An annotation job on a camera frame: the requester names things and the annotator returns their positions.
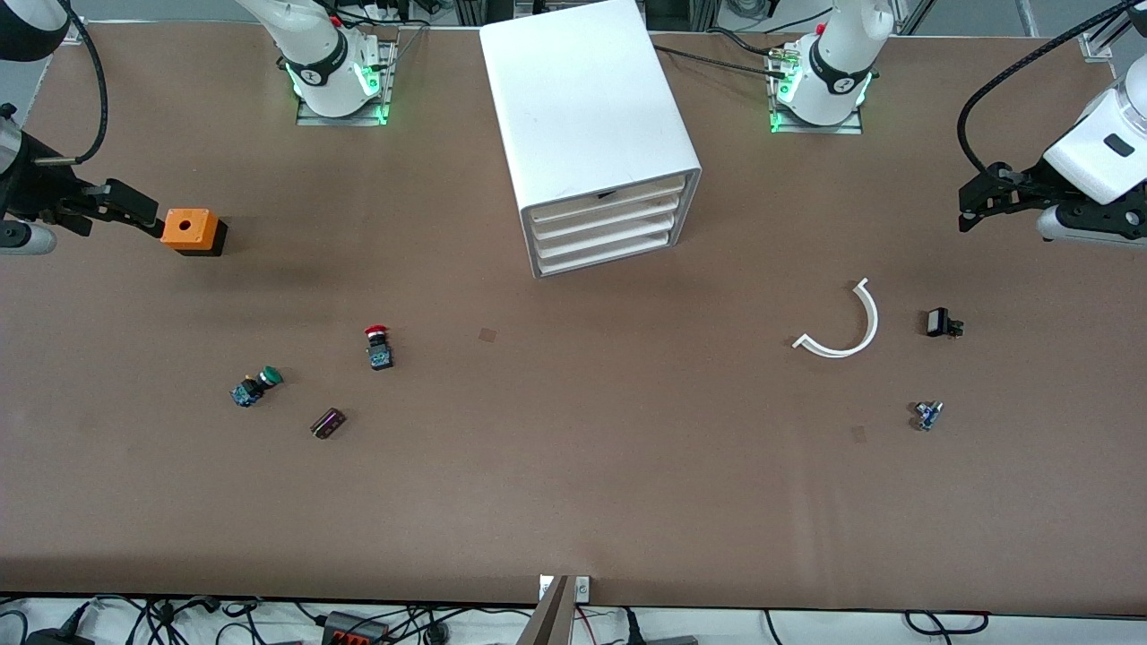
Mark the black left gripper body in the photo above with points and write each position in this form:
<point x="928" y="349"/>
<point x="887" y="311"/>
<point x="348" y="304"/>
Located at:
<point x="1023" y="185"/>

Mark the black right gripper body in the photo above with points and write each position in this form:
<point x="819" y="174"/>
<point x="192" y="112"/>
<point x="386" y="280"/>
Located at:
<point x="38" y="191"/>

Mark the red push button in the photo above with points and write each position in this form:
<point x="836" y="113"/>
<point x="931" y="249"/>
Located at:
<point x="380" y="351"/>

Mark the white plastic drawer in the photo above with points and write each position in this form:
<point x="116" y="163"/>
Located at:
<point x="609" y="245"/>
<point x="609" y="215"/>
<point x="609" y="230"/>
<point x="609" y="198"/>

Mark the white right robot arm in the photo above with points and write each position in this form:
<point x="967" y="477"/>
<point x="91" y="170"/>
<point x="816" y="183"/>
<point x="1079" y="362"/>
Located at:
<point x="314" y="36"/>

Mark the green push button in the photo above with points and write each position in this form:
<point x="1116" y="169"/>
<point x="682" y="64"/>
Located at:
<point x="255" y="385"/>

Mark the white drawer cabinet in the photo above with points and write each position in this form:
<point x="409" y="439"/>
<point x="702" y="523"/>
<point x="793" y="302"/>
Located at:
<point x="582" y="98"/>

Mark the orange box with hole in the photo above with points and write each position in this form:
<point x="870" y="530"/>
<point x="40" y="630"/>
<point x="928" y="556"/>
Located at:
<point x="188" y="229"/>

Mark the small black component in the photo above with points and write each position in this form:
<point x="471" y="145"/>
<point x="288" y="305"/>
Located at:
<point x="937" y="322"/>

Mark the white curved plastic piece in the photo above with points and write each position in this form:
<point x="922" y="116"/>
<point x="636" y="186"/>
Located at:
<point x="865" y="331"/>

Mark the small blue component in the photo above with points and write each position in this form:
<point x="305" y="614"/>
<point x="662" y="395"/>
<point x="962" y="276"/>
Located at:
<point x="927" y="416"/>

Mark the small dark purple block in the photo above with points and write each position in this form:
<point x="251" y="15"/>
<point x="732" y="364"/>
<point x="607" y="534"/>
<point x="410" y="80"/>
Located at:
<point x="328" y="424"/>

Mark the black power adapter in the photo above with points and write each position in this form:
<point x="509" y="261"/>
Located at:
<point x="58" y="638"/>

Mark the black orange power strip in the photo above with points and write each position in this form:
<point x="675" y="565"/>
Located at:
<point x="356" y="629"/>

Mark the metal table corner bracket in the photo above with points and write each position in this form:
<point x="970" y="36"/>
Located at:
<point x="77" y="27"/>
<point x="1098" y="47"/>

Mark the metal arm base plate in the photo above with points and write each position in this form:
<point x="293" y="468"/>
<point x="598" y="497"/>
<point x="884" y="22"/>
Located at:
<point x="820" y="128"/>
<point x="381" y="98"/>

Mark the brown centre post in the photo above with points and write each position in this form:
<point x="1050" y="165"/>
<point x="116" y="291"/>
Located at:
<point x="548" y="618"/>

